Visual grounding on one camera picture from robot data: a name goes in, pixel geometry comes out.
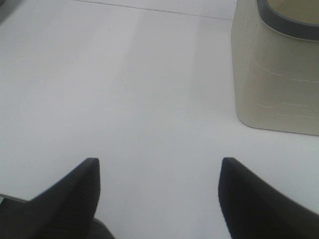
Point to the beige bin grey rim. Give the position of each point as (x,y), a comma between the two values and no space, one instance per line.
(275,57)

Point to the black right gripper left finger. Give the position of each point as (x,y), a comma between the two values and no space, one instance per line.
(66,210)

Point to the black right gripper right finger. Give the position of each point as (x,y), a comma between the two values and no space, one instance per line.
(253,209)

